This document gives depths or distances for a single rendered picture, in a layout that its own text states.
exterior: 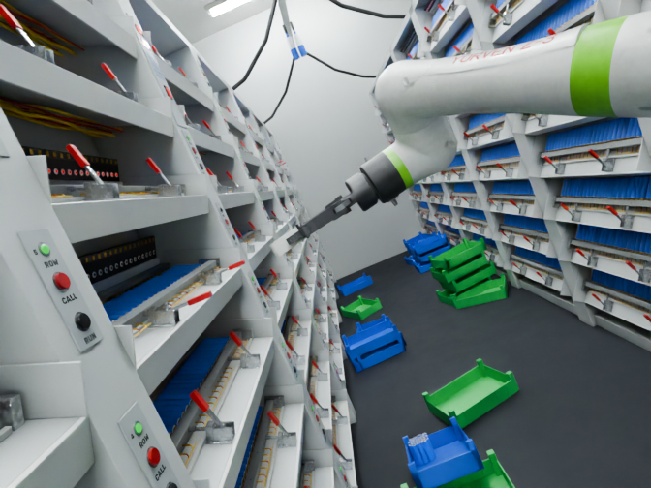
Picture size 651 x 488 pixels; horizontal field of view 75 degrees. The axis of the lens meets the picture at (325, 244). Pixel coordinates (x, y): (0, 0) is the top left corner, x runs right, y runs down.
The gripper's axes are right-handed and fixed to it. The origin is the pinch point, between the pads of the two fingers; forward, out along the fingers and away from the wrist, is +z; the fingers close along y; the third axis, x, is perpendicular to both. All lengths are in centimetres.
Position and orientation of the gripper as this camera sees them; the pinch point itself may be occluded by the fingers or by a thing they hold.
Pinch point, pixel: (288, 241)
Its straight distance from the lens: 88.7
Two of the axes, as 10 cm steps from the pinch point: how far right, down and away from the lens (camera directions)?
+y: 0.1, -1.1, 9.9
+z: -8.3, 5.5, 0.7
